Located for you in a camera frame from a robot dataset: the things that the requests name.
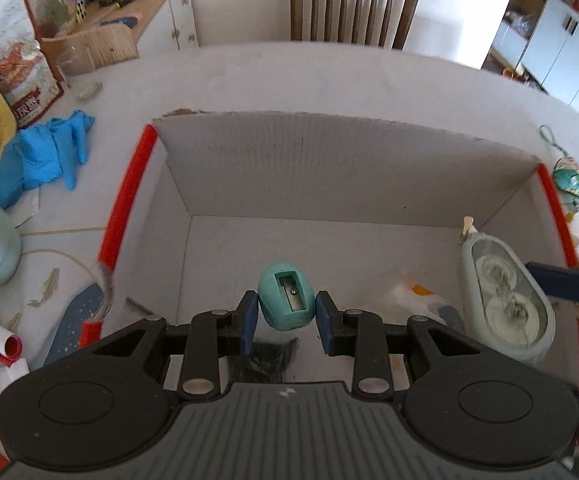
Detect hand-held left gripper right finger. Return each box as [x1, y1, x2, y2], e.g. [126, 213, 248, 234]
[316, 290, 475, 397]

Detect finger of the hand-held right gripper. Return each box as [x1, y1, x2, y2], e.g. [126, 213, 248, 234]
[525, 250, 579, 305]

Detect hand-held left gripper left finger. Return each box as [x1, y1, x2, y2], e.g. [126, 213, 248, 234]
[92, 290, 260, 401]

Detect teal pencil sharpener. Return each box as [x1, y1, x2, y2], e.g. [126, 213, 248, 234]
[258, 261, 317, 332]

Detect painted ornament with green tassel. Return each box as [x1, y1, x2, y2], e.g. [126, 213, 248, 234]
[539, 125, 579, 206]

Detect cardboard box with red edges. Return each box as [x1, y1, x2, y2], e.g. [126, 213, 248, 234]
[82, 107, 579, 396]

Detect pale green oval case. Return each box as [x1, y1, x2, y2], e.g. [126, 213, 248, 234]
[459, 216, 556, 365]

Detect white plastic wrapper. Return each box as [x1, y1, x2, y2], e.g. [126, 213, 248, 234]
[387, 272, 450, 323]

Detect white tall cupboard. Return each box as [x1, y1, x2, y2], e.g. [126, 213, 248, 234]
[519, 0, 579, 131]

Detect white paper napkin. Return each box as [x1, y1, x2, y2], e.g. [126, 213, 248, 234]
[10, 187, 43, 228]

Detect blue disposable gloves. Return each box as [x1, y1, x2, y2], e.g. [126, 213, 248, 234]
[0, 110, 96, 210]

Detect clear drinking glass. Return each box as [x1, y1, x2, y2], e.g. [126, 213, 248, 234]
[56, 47, 104, 102]

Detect wooden basket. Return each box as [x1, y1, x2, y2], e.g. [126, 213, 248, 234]
[37, 25, 140, 83]

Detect white cabinet with wooden top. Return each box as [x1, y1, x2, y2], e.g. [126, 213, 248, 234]
[84, 0, 200, 61]

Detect brown wooden chair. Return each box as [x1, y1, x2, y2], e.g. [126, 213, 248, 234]
[289, 0, 421, 51]

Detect red and white printed bag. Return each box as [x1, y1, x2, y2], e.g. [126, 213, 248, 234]
[0, 0, 65, 128]

